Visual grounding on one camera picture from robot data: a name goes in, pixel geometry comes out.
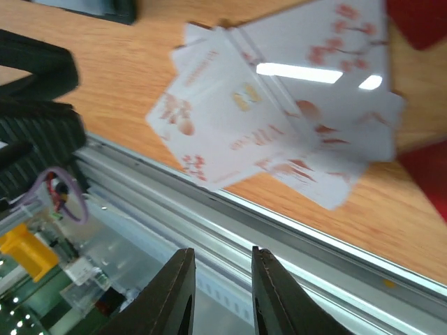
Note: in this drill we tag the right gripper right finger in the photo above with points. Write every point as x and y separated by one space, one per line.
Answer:
280 304

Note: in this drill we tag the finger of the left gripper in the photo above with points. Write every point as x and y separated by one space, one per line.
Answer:
52 70
36 135

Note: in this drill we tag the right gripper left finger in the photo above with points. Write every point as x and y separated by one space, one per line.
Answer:
166 305

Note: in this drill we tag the black leather card holder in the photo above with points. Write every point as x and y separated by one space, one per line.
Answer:
120 11

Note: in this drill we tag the red VIP card column lower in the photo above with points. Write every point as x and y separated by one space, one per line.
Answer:
426 165

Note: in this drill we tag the red card centre pile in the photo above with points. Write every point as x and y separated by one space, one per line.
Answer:
421 22

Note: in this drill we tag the grey slotted cable duct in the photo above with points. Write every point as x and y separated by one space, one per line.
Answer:
228 296

